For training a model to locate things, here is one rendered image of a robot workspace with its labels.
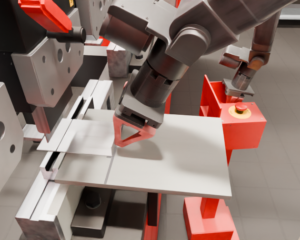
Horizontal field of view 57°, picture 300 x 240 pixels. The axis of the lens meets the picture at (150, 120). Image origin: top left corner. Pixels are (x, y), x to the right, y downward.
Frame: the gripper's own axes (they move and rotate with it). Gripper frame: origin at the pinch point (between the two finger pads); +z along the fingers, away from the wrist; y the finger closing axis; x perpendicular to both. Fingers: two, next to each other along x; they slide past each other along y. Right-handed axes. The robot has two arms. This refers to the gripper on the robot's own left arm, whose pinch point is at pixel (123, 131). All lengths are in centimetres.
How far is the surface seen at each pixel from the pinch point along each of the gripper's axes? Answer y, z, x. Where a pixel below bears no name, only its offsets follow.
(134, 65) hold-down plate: -44.2, 12.7, -0.3
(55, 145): 3.5, 6.2, -9.3
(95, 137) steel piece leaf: 0.8, 3.3, -3.8
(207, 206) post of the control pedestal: -41, 58, 59
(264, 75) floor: -207, 50, 124
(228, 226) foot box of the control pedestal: -39, 63, 74
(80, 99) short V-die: -10.3, 6.5, -9.5
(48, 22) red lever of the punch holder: 11.8, -19.1, -13.2
